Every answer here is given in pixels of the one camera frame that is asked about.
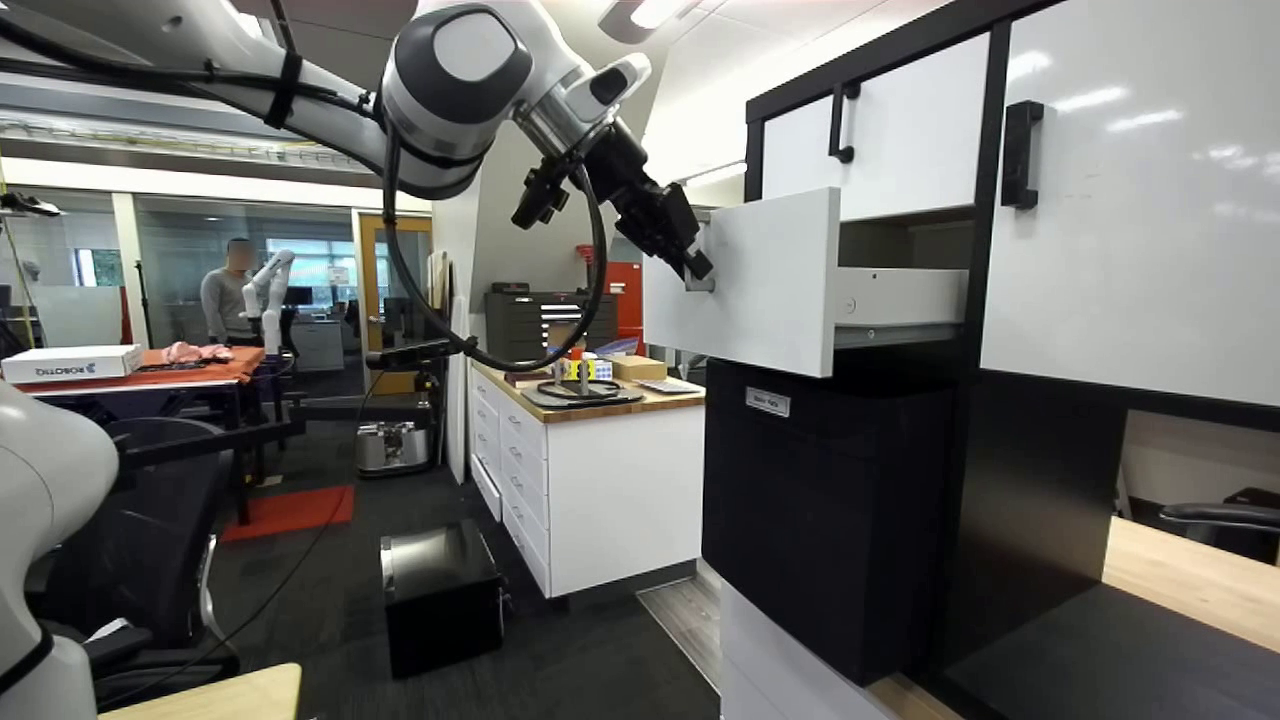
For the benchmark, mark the black office chair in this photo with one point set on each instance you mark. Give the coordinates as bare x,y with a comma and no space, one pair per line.
145,545

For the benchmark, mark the small white robot arm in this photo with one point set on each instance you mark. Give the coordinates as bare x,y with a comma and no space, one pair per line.
271,300

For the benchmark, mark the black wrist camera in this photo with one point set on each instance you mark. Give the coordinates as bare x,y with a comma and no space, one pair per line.
542,195

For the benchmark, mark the black lower cabinet front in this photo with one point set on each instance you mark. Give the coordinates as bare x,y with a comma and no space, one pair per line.
824,523

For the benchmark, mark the metal bucket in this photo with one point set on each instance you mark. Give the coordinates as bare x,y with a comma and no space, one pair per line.
394,447

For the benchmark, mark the white label sticker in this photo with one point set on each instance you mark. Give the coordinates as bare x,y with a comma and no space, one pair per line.
765,403

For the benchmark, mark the white drawer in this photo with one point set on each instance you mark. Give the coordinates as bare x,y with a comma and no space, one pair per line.
762,284

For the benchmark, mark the small cardboard box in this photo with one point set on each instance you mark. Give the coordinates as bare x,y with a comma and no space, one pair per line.
638,370

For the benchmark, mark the large white cabinet door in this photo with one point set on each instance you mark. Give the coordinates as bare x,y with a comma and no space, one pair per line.
1146,202

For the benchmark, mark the small white cabinet door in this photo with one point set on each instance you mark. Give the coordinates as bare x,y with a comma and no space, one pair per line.
892,132

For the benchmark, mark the white black cabinet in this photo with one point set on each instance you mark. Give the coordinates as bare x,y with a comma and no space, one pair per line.
995,443

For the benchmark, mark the black box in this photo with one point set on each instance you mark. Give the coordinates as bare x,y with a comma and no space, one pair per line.
442,600

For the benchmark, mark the light wooden table corner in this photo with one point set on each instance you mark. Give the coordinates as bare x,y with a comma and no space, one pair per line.
215,697

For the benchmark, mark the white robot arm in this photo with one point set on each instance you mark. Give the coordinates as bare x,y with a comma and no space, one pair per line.
455,83

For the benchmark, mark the person in grey shirt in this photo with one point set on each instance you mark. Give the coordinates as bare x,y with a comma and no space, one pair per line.
225,300

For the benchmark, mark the red floor mat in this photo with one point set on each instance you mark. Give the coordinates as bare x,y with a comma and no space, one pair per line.
286,513

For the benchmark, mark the flat white box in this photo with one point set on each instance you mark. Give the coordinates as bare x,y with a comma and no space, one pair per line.
64,363

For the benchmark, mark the black tool chest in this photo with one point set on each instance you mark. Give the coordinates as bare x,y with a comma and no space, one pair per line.
525,322

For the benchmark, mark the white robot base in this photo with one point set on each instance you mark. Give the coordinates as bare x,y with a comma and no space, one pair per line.
44,534

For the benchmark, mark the table with red cover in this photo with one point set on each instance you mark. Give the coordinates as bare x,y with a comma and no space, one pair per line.
162,382

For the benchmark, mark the white island cabinet wood top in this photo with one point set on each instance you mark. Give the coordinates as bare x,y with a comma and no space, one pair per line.
602,492

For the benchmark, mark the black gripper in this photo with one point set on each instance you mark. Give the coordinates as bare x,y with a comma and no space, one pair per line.
627,174

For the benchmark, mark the red cabinet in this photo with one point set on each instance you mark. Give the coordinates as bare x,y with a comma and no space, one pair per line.
622,300

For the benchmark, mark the red yellow small object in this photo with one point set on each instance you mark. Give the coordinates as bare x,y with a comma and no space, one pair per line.
577,364

